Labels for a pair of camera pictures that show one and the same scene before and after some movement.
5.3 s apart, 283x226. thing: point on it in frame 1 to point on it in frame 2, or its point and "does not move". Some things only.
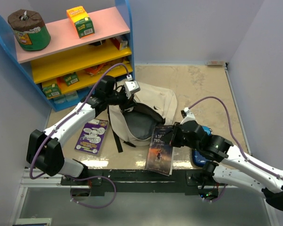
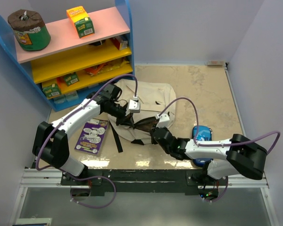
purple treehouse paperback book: x=92 y=135 does not move
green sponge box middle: x=71 y=78 does not move
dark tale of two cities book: x=160 y=157 to x=146 y=125
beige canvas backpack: x=151 y=105 does not move
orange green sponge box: x=83 y=23 does not move
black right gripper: x=172 y=139 to x=153 y=141
